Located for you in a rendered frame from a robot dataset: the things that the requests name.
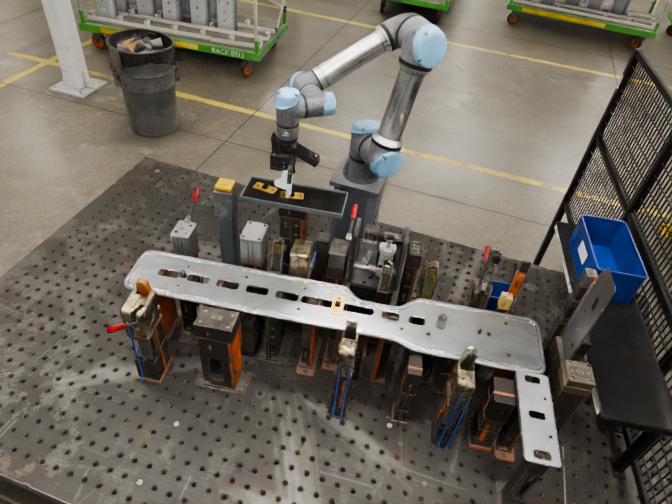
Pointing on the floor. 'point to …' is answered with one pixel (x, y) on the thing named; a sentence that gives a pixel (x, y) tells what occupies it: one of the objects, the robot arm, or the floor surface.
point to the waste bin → (146, 79)
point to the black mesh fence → (633, 220)
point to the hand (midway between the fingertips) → (291, 186)
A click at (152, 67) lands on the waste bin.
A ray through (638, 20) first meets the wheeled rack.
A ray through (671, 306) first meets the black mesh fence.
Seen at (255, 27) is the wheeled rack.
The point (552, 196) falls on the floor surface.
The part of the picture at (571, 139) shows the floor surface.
